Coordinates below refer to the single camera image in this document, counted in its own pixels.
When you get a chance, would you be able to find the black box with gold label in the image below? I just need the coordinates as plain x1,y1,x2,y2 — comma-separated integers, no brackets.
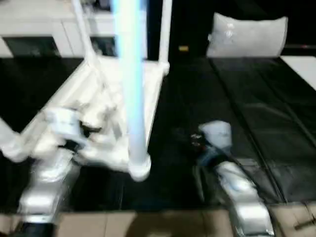
145,0,216,59

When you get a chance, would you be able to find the white glass-door cabinet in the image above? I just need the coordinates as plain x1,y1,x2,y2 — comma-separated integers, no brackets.
0,0,149,59

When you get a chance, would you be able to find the grey cushion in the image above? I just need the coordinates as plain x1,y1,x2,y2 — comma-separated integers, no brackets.
205,11,289,58

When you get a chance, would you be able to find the white flat board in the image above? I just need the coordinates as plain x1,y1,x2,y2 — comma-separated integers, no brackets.
279,55,316,91

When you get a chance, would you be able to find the black work mat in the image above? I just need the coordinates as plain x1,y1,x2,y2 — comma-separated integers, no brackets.
0,55,316,213

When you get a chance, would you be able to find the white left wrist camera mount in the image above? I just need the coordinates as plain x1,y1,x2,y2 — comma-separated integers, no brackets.
43,108,85,149

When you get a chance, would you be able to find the white plastic table top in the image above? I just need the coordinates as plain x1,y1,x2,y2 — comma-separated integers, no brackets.
9,61,171,183

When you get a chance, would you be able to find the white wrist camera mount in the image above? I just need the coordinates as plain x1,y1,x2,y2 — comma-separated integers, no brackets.
43,108,85,149
198,120,233,154

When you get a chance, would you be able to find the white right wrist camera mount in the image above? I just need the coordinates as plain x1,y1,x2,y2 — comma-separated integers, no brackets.
198,120,233,154

